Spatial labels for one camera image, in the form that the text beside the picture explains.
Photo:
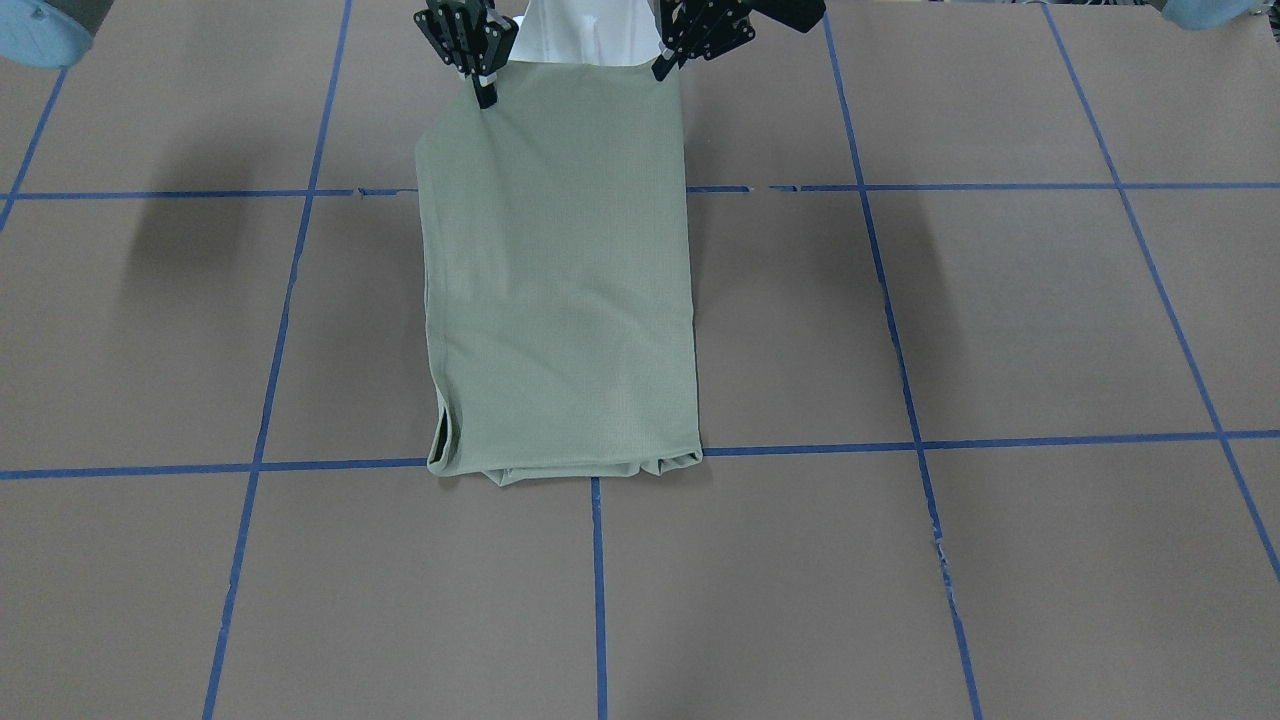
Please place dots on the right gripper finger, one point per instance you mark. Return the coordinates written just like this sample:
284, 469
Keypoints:
446, 25
492, 37

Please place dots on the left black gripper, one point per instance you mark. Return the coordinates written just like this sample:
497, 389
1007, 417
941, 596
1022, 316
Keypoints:
703, 32

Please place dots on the olive green long-sleeve shirt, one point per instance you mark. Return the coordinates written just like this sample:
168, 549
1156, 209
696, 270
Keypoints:
558, 288

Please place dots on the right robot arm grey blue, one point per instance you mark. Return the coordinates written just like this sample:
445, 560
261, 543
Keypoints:
57, 34

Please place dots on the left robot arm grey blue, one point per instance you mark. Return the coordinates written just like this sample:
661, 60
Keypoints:
1195, 15

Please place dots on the brown paper table cover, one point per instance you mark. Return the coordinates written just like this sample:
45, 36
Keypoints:
987, 337

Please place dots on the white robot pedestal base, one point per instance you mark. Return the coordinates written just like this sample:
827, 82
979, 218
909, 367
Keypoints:
600, 33

